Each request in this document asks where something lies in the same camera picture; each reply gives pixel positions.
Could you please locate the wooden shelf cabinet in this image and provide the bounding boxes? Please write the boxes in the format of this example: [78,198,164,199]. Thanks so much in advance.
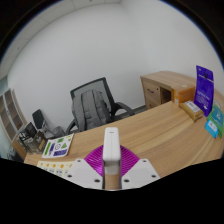
[0,88,28,144]

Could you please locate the printed paper sheet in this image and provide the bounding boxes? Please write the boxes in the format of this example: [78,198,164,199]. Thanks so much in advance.
[41,133,75,159]

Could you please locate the small black chair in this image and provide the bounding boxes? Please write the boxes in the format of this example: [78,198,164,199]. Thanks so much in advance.
[32,109,66,139]

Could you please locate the small blue box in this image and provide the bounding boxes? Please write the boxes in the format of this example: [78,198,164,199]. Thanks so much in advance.
[204,119,220,139]

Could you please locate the purple standing package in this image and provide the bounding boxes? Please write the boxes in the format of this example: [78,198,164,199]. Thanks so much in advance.
[193,64,215,118]

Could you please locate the grey backpack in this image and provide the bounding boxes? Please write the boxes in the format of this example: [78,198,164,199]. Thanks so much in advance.
[71,89,112,132]

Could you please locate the white charger block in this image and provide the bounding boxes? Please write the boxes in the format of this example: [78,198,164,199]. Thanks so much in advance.
[102,126,120,176]

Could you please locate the narrow black cardboard box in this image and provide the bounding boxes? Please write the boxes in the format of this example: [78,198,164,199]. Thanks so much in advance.
[16,134,29,150]

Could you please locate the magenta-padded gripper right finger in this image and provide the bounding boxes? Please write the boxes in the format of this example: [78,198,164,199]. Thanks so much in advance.
[118,144,161,190]

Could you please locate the teal green box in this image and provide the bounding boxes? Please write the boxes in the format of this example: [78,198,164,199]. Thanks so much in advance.
[206,104,224,138]

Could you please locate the black mesh office chair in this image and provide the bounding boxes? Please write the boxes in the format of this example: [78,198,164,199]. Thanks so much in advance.
[64,77,136,135]

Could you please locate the tan box with white label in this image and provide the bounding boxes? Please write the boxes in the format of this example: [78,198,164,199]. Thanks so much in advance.
[179,100,204,122]

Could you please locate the cream power strip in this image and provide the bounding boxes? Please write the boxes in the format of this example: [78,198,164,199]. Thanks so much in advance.
[36,160,75,178]

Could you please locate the wooden side desk with drawers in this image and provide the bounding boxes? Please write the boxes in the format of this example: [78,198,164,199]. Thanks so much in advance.
[139,70,198,111]

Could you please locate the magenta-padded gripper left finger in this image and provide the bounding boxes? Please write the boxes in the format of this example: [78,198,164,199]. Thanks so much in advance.
[63,144,105,190]

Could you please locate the orange box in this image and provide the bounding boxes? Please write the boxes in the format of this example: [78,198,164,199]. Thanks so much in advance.
[171,85,197,106]

